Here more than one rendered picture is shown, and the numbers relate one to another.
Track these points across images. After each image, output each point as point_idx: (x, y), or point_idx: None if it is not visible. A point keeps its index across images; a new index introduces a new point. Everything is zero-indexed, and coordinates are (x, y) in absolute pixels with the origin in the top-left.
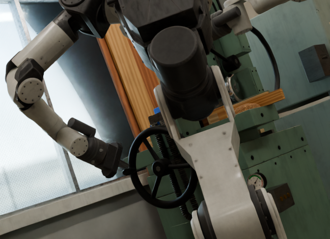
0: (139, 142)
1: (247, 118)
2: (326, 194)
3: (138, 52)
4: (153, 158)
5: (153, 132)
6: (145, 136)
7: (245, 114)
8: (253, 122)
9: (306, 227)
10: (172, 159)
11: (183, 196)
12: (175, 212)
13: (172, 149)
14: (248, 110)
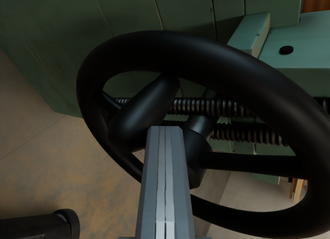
0: (303, 163)
1: (265, 178)
2: None
3: None
4: (210, 165)
5: (308, 220)
6: (315, 195)
7: (273, 179)
8: (256, 178)
9: None
10: (216, 122)
11: (123, 166)
12: (117, 1)
13: (239, 140)
14: (276, 184)
